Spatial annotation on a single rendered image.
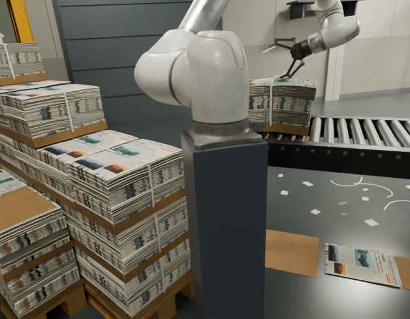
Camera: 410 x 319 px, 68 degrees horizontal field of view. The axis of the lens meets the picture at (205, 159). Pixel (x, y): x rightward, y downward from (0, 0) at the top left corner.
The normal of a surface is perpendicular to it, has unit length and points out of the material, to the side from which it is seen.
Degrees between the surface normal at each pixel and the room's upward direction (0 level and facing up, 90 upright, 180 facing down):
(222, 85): 88
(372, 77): 90
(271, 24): 90
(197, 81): 88
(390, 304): 0
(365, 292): 0
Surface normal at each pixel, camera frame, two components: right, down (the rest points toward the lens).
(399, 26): 0.23, 0.35
